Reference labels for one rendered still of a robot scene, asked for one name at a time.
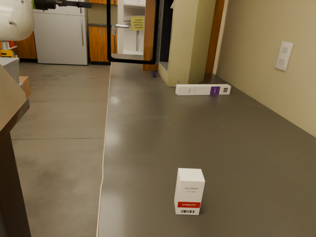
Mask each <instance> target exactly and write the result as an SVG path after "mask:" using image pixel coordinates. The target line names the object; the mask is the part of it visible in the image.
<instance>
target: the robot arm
mask: <svg viewBox="0 0 316 237"><path fill-rule="evenodd" d="M56 5H58V6H59V7H62V6H65V7H67V6H74V7H78V8H92V3H91V2H81V1H77V2H76V1H68V0H0V40H1V41H21V40H24V39H26V38H28V37H29V36H30V35H31V34H32V32H33V30H34V16H33V9H39V10H43V12H44V10H48V9H56Z"/></svg>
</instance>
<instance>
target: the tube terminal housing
mask: <svg viewBox="0 0 316 237"><path fill-rule="evenodd" d="M215 3H216V0H174V8H173V18H172V27H173V30H172V40H171V42H170V49H169V60H168V70H167V71H166V70H165V68H164V67H163V66H162V65H161V64H160V63H159V65H158V74H159V75H160V77H161V78H162V80H163V81H164V82H165V84H166V85H167V86H168V87H176V85H182V84H197V83H199V82H202V81H204V75H205V67H206V61H207V54H208V48H209V42H210V36H211V30H212V24H213V15H214V9H215Z"/></svg>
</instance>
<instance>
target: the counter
mask: <svg viewBox="0 0 316 237"><path fill-rule="evenodd" d="M154 72H155V77H153V71H143V70H142V64H137V63H118V62H111V71H110V82H109V93H108V105H107V116H106V127H105V138H104V149H103V176H102V183H101V187H100V198H99V209H98V220H97V231H96V237H316V138H315V137H314V136H312V135H311V134H309V133H308V132H306V131H304V130H303V129H301V128H300V127H298V126H296V125H295V124H293V123H292V122H290V121H288V120H287V119H285V118H284V117H282V116H280V115H279V114H277V113H276V112H274V111H272V110H271V109H269V108H268V107H266V106H265V105H263V104H261V103H260V102H258V101H257V100H255V99H253V98H252V97H250V96H249V95H247V94H245V93H244V92H242V91H241V90H239V89H237V88H236V87H234V86H233V85H231V84H230V83H228V82H226V81H224V80H223V79H221V78H220V77H218V76H216V75H215V74H213V73H205V75H204V81H202V82H199V83H197V84H228V85H230V86H231V89H230V94H229V95H177V94H176V93H175V92H176V87H168V86H167V85H166V84H165V82H164V81H163V80H162V78H161V77H160V75H159V74H158V71H154ZM178 168H190V169H201V171H202V174H203V177H204V180H205V185H204V190H203V195H202V200H201V205H200V210H199V215H188V214H176V213H175V205H174V196H175V188H176V181H177V174H178Z"/></svg>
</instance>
